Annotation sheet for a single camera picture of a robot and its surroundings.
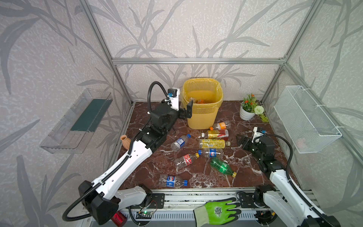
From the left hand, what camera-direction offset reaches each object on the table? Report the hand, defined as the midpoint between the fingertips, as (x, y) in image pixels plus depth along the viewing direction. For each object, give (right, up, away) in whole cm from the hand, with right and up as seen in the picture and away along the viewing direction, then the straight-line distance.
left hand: (186, 94), depth 65 cm
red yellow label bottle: (+19, -23, +28) cm, 41 cm away
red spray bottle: (-31, -59, 0) cm, 67 cm away
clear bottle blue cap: (-5, -28, +26) cm, 39 cm away
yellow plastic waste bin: (+14, +5, +37) cm, 40 cm away
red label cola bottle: (-1, -37, +18) cm, 41 cm away
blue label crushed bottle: (-8, -46, +10) cm, 48 cm away
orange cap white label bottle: (+10, 0, +40) cm, 41 cm away
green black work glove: (+16, -58, +4) cm, 61 cm away
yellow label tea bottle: (+17, -29, +25) cm, 42 cm away
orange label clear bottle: (+23, -19, +37) cm, 47 cm away
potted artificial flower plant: (+45, -4, +34) cm, 57 cm away
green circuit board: (-22, -61, +6) cm, 65 cm away
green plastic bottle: (+21, -40, +15) cm, 48 cm away
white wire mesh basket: (+55, -16, -3) cm, 58 cm away
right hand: (+33, -21, +18) cm, 43 cm away
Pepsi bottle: (+15, -34, +21) cm, 43 cm away
